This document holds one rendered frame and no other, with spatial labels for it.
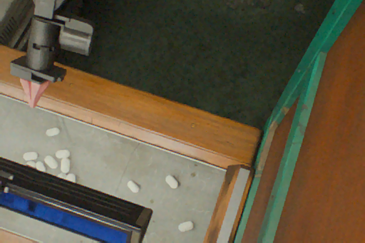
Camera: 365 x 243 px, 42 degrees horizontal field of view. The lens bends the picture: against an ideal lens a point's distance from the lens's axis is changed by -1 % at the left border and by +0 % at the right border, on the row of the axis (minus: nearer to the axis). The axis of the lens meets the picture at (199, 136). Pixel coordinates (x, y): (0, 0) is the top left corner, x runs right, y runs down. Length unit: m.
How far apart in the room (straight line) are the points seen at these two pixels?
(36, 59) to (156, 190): 0.40
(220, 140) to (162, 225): 0.24
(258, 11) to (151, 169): 1.19
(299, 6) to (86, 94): 1.27
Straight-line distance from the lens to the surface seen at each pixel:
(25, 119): 1.24
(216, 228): 1.03
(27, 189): 0.80
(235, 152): 1.14
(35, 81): 1.06
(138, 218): 0.78
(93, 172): 1.17
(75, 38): 1.01
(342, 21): 0.61
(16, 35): 1.78
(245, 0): 2.19
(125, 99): 1.18
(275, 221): 0.61
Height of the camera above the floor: 1.87
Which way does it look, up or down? 75 degrees down
